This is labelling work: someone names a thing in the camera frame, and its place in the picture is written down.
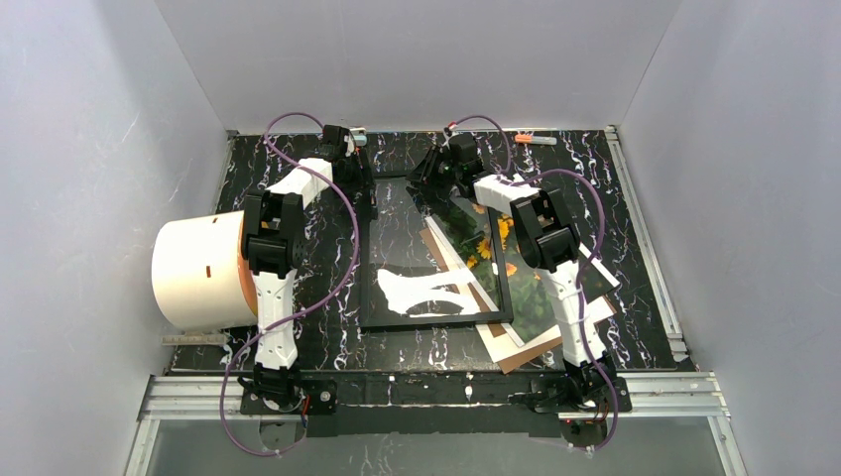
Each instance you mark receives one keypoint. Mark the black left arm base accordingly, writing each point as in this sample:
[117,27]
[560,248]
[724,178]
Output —
[287,392]

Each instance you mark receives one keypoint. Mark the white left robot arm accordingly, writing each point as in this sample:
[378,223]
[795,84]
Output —
[273,240]

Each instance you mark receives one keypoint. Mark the black picture frame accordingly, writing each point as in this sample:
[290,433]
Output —
[434,259]

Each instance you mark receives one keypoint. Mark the wooden ruler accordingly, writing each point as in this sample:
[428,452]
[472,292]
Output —
[201,339]

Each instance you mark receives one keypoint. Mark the white cylinder orange lid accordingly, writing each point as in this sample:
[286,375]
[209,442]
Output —
[201,281]

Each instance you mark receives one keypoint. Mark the white mat board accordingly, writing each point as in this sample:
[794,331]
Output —
[501,341]

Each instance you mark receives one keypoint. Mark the brown backing board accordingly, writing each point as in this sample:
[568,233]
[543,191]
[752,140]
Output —
[525,361]

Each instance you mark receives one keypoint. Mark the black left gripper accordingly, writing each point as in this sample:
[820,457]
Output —
[363,184]

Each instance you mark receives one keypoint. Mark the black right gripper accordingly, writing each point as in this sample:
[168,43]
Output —
[425,179]

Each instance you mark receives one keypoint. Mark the aluminium rail frame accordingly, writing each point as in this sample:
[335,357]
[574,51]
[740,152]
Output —
[679,424]

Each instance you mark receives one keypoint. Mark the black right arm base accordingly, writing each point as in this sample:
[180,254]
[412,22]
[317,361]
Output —
[562,392]

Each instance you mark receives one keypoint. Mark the sunflower photo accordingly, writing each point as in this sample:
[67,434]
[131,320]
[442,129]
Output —
[525,289]

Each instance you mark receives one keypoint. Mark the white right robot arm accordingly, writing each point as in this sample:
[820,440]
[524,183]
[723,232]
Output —
[547,236]

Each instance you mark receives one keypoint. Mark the orange white marker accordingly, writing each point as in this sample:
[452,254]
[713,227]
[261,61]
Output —
[535,140]

